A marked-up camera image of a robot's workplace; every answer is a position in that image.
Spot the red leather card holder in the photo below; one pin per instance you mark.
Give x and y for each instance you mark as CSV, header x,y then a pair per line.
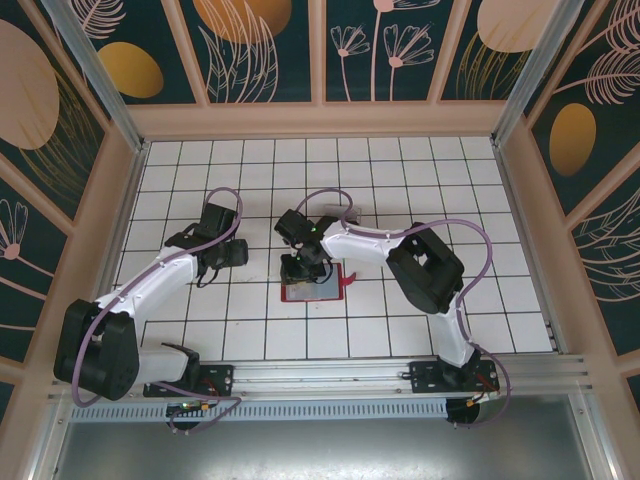
x,y
330,287

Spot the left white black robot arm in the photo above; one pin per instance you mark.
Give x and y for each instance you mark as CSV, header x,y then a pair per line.
x,y
160,275

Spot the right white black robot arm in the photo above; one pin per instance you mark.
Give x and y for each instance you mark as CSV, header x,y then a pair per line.
x,y
360,245

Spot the clear acrylic tray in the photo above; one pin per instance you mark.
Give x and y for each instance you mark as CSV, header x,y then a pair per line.
x,y
334,210

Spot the small lit circuit board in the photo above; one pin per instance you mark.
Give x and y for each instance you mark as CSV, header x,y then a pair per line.
x,y
187,406

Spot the grey metal sheet panel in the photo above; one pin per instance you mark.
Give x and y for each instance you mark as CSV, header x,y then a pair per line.
x,y
325,450

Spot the aluminium mounting rail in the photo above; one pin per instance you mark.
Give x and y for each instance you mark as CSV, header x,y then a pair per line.
x,y
320,375

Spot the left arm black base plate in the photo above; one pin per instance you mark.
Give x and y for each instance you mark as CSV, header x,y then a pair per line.
x,y
222,380

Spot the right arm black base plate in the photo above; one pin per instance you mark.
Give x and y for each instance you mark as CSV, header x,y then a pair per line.
x,y
425,380

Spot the aluminium frame post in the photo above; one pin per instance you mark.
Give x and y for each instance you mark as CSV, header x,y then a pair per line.
x,y
520,95
107,95

